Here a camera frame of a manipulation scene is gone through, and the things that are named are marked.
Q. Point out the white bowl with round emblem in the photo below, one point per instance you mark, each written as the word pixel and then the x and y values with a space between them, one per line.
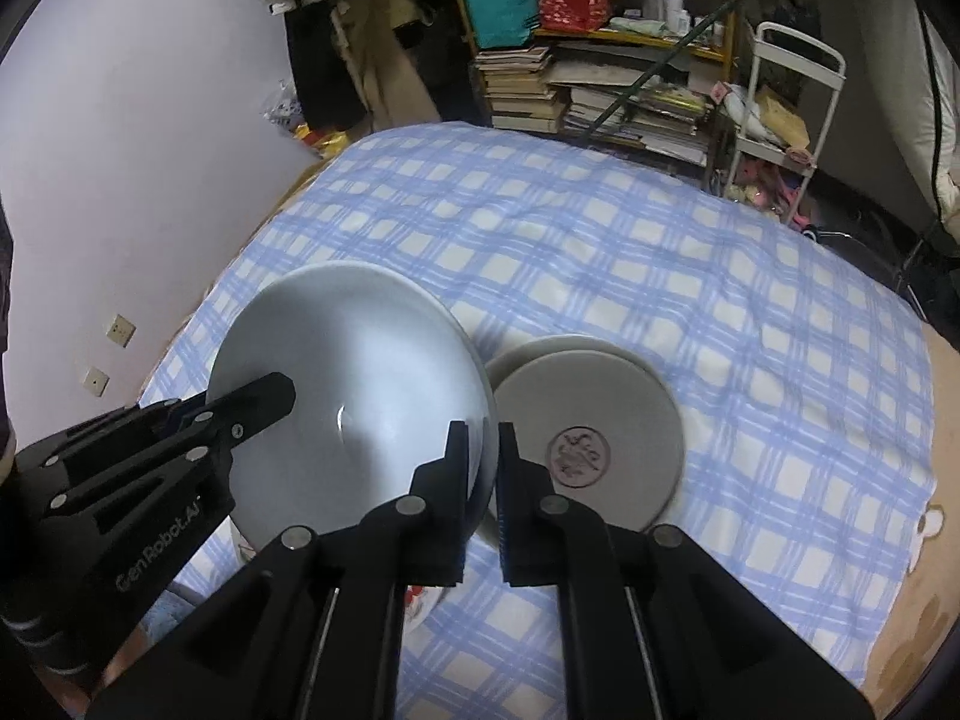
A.
pixel 600 420

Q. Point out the yellow snack packets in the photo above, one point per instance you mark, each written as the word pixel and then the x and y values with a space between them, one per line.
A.
pixel 322 141

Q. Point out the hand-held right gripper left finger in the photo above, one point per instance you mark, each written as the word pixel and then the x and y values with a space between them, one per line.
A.
pixel 456 510

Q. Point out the dark hanging clothes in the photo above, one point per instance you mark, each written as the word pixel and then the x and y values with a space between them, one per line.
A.
pixel 345 52

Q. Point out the yellow wooden shelf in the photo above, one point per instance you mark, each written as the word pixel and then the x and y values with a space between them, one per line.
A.
pixel 637 39

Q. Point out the white metal cart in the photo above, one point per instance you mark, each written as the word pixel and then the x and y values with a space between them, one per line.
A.
pixel 780 120

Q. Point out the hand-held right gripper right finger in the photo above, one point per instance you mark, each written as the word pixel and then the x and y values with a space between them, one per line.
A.
pixel 508 510

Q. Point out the cream padded jacket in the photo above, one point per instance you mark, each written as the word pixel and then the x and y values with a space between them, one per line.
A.
pixel 911 90

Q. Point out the grey patterned bag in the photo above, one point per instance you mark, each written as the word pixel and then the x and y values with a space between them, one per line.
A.
pixel 283 109

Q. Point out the dark long pole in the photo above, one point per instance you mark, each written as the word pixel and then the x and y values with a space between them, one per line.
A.
pixel 675 52

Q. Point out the stack of books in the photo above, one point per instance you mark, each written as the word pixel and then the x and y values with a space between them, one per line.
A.
pixel 521 90

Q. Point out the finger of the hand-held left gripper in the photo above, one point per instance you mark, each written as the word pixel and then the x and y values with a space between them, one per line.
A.
pixel 259 401

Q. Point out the white cherry print plate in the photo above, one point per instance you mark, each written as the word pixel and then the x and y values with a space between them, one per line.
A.
pixel 424 604

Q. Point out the white bottles on shelf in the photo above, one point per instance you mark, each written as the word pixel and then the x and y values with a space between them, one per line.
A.
pixel 667 0

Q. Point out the blue checked blanket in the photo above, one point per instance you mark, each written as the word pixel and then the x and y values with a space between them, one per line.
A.
pixel 637 277

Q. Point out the wall socket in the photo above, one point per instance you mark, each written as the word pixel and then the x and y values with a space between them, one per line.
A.
pixel 97 380
pixel 121 329

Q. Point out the pile of papers and magazines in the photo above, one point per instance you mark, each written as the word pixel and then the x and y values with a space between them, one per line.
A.
pixel 645 109

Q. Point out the red bowl white inside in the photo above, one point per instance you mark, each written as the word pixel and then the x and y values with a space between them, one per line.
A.
pixel 525 349

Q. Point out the plain white bowl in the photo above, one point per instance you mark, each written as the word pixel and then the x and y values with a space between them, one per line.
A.
pixel 352 375

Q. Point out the blue fuzzy cloth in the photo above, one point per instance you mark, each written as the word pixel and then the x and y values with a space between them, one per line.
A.
pixel 169 619

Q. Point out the teal bag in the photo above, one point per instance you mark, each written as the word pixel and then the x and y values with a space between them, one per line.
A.
pixel 499 4

